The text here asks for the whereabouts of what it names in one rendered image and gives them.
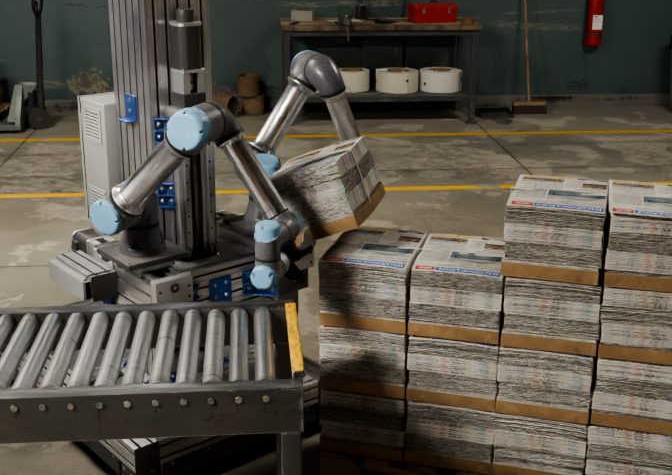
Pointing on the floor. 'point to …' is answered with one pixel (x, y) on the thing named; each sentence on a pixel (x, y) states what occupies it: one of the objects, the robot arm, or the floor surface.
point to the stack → (485, 360)
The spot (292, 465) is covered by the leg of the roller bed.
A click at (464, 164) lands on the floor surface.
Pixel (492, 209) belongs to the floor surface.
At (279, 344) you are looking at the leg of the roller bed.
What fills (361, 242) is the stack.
